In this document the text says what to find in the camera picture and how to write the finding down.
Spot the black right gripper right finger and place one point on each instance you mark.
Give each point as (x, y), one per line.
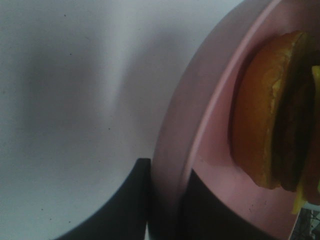
(262, 215)

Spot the burger with lettuce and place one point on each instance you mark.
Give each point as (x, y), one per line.
(275, 133)

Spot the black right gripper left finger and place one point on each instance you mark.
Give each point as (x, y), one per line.
(124, 216)

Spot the pink round plate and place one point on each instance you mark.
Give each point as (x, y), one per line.
(195, 134)

